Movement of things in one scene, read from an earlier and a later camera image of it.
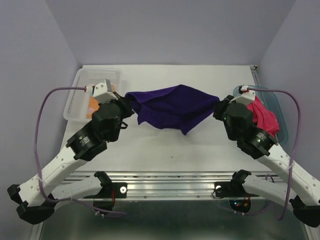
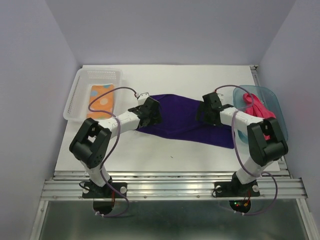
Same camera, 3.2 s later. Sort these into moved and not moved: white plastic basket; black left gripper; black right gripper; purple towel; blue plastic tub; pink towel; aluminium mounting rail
Moved: black left gripper; purple towel; black right gripper
Not moved: white plastic basket; pink towel; blue plastic tub; aluminium mounting rail
